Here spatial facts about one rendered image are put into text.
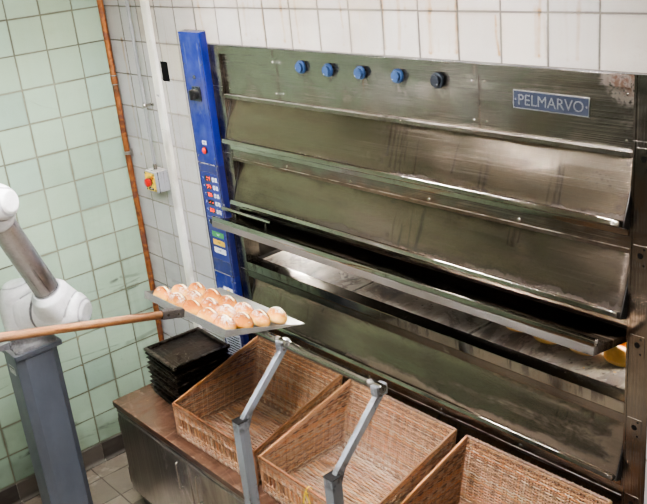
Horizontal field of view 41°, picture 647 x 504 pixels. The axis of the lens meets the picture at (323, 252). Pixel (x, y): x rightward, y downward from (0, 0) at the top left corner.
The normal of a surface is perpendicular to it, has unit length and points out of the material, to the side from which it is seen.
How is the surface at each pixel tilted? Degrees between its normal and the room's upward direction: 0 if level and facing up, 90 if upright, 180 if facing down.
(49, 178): 90
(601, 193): 70
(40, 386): 90
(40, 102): 90
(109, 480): 0
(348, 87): 90
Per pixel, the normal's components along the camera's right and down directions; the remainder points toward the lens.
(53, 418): 0.66, 0.21
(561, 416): -0.74, -0.04
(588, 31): -0.75, 0.30
